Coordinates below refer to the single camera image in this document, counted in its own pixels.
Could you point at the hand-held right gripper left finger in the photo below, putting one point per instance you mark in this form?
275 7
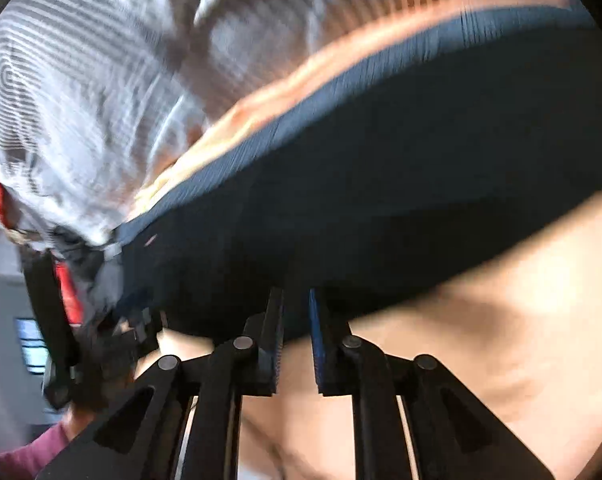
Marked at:
276 340

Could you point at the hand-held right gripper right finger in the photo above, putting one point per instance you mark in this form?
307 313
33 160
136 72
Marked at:
317 345

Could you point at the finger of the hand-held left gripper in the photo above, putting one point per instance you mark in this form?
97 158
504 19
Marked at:
143 332

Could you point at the dark navy pants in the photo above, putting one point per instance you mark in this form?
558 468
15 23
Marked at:
381 200

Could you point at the person's left forearm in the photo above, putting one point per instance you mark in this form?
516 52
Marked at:
36 452

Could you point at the red cloth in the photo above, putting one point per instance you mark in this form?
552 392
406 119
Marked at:
67 295

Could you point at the bright window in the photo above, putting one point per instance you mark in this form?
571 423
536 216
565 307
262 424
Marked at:
32 345

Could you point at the beige bed sheet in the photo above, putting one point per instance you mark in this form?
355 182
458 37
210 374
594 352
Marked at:
481 360

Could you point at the grey white striped blanket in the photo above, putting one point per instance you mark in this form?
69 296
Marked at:
81 90

